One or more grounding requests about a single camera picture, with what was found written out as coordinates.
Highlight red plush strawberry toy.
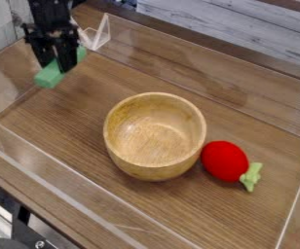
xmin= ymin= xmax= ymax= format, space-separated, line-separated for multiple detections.
xmin=201 ymin=141 xmax=264 ymax=193

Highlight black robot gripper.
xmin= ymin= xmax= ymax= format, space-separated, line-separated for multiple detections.
xmin=22 ymin=0 xmax=82 ymax=73

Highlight green rectangular block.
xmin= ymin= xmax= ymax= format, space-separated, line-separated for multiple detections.
xmin=34 ymin=46 xmax=86 ymax=89

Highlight black table leg bracket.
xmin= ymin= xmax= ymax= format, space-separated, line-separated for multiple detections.
xmin=11 ymin=204 xmax=69 ymax=249

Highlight clear acrylic corner bracket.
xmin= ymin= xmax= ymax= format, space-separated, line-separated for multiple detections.
xmin=74 ymin=14 xmax=112 ymax=52

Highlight brown wooden bowl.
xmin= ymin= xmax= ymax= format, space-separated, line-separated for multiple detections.
xmin=104 ymin=92 xmax=208 ymax=182

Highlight clear acrylic tray walls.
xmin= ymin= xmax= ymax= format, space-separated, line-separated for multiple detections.
xmin=0 ymin=7 xmax=300 ymax=249

